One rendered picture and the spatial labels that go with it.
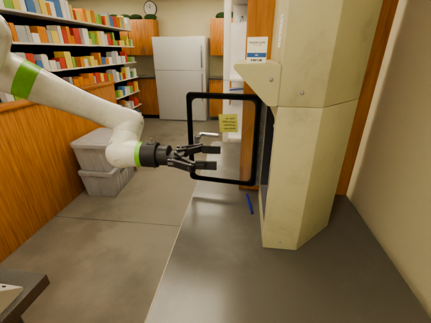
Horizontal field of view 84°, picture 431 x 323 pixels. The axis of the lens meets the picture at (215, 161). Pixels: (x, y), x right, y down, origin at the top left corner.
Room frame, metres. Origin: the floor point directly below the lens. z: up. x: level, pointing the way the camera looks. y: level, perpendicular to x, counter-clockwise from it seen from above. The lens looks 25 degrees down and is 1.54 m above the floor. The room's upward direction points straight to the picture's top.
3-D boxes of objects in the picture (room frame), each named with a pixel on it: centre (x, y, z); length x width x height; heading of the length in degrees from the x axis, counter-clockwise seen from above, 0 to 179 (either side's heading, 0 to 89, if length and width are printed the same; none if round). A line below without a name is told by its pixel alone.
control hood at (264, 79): (0.77, -0.12, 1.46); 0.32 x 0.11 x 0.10; 173
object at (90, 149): (2.61, 1.29, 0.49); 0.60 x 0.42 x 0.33; 173
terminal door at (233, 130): (0.96, -0.03, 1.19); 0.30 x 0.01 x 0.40; 76
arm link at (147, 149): (0.80, 0.23, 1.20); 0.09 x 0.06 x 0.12; 174
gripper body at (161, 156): (0.79, 0.16, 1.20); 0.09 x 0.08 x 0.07; 84
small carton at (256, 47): (0.69, -0.11, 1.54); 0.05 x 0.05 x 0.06; 78
